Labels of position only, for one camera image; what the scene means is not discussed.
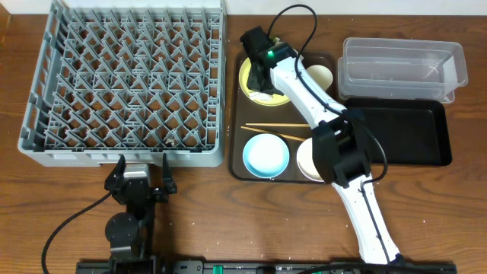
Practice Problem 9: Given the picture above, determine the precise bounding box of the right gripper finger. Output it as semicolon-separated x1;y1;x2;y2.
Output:
247;62;268;92
266;72;284;95

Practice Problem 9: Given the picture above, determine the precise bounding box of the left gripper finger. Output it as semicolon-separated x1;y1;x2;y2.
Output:
104;155;126;191
162;154;177;194

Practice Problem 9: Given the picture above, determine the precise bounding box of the light blue bowl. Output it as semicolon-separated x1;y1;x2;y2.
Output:
242;133;290;179

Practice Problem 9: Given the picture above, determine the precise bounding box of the pink white bowl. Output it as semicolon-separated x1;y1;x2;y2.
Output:
296;139;324;183

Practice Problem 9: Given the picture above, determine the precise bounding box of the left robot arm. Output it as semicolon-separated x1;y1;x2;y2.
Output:
104;156;177;274

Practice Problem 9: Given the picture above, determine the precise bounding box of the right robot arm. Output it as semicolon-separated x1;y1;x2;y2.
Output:
240;27;400;265

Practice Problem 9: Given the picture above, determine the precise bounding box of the black waste tray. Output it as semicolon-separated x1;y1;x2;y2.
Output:
345;98;452;166

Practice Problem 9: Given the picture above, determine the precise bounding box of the yellow plate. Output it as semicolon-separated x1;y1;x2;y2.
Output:
238;58;290;107

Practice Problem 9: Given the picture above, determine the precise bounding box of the upper wooden chopstick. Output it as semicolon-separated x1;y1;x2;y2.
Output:
245;123;309;128

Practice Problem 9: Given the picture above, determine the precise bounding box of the wooden chopstick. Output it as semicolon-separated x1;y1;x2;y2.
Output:
240;126;306;142
245;123;309;128

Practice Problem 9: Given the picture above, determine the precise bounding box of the lower wooden chopstick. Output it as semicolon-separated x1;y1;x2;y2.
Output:
240;126;306;142

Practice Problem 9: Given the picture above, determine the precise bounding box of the dark brown serving tray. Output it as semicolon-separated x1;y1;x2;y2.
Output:
228;50;336;184

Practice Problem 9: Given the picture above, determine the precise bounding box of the white paper cup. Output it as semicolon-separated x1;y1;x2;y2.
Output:
307;65;333;91

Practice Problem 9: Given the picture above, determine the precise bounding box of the grey dish rack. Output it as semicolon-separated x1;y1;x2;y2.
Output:
18;1;227;167

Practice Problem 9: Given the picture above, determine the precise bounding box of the clear plastic bin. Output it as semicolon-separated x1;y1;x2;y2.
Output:
337;37;469;104

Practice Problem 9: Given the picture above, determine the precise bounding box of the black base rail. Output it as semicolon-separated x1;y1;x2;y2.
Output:
75;260;458;274

